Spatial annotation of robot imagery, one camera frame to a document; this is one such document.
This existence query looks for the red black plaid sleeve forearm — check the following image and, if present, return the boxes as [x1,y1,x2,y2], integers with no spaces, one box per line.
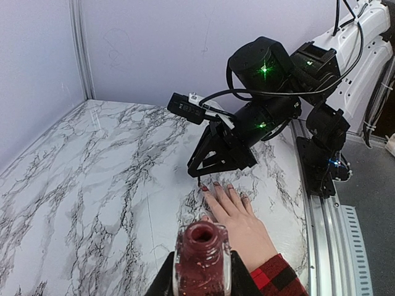
[250,253,308,296]

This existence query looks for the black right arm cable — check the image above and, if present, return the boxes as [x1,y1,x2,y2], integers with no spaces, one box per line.
[200,0,365,105]

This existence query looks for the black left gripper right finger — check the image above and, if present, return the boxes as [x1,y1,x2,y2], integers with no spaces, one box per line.
[231,250,262,296]

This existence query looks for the red glitter nail polish bottle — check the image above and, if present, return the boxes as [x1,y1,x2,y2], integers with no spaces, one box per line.
[172,221,231,295]

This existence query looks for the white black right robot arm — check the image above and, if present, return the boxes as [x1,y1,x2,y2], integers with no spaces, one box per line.
[182,1,394,177]

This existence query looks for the aluminium right rear frame post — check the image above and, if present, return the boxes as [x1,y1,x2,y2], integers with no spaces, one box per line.
[69,0,95,100]

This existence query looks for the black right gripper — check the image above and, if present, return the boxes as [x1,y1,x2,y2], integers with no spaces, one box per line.
[188,115,257,177]

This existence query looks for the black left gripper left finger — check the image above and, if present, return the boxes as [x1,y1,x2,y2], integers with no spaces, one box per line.
[145,252,175,296]

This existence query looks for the person's bare hand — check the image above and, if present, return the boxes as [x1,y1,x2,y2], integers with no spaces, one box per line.
[201,182,278,272]

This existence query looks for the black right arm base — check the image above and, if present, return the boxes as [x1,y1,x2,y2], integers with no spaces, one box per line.
[296,103,350,199]

